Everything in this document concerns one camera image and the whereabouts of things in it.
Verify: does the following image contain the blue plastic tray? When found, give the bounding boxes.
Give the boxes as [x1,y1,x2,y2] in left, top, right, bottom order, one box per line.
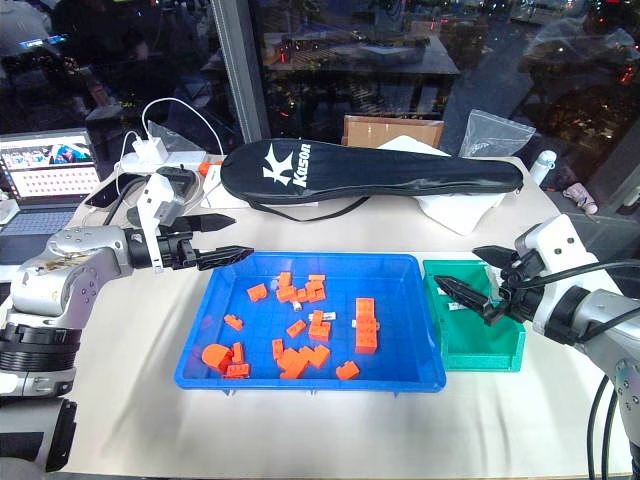
[173,252,448,400]

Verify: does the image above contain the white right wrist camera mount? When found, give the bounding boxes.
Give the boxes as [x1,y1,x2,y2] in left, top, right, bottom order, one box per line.
[513,214,600,284]

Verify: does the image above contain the small pink object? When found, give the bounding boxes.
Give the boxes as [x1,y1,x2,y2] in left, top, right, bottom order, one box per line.
[561,181,600,216]

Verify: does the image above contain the white bottle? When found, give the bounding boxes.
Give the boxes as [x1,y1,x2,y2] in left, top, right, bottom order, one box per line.
[529,150,558,185]

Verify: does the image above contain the grey window frame post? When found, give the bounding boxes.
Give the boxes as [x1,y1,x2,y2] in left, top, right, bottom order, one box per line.
[209,0,272,154]

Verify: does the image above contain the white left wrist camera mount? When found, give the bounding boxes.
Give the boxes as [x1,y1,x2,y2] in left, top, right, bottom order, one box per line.
[136,173,185,275]

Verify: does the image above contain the open laptop computer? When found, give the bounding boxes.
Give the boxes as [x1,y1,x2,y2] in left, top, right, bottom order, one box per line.
[0,128,105,264]

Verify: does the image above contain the white power strip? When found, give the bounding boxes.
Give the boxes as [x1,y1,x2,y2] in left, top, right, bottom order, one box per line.
[121,149,207,175]

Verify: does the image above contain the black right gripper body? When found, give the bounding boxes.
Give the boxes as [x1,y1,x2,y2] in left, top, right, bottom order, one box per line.
[491,248,547,324]

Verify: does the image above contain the clear plastic zip bag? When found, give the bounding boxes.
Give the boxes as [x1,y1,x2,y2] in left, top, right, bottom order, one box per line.
[458,109,537,158]

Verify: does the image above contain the brown cardboard box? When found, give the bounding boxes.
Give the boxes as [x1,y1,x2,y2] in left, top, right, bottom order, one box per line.
[342,115,445,149]

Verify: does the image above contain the black Kason racket bag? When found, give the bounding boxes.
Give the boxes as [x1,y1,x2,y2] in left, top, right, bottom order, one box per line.
[220,139,525,223]

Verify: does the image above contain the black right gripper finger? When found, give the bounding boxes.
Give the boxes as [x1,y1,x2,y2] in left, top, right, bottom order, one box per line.
[471,244,520,275]
[433,274,503,327]

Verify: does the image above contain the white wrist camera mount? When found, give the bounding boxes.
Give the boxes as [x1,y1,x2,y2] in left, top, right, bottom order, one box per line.
[513,214,600,284]
[136,173,185,275]

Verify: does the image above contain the white charger plug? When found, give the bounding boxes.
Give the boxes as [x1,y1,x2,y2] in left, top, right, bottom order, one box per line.
[131,139,167,164]

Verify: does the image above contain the black hanging robot cables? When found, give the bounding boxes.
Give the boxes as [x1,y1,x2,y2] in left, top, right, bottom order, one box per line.
[585,373,640,480]

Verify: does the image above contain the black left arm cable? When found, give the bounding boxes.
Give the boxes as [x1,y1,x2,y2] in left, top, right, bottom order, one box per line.
[101,176,152,229]

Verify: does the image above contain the black device with cable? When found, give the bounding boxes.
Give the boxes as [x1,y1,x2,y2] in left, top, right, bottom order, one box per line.
[155,165,197,194]

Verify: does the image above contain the white folded cloth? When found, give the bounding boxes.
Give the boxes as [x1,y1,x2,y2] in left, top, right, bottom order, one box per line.
[377,134,507,237]

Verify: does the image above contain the orange half-round block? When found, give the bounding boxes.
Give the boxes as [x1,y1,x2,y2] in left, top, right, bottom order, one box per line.
[200,343,233,373]

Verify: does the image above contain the white charging cable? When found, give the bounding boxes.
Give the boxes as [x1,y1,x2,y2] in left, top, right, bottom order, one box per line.
[114,97,225,201]

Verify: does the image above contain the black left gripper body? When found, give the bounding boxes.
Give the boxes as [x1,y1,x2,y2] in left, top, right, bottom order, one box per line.
[155,231,202,272]

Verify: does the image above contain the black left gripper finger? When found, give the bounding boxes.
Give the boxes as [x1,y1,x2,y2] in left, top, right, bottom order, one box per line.
[196,245,256,273]
[173,213,238,235]

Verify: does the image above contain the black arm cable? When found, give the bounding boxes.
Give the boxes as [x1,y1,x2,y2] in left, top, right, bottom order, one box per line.
[101,176,152,229]
[517,259,640,293]

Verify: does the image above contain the green plastic bin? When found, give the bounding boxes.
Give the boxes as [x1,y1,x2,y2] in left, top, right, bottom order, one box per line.
[422,258,528,374]

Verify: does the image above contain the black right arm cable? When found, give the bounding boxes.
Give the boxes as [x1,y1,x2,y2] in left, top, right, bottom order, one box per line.
[517,259,640,293]

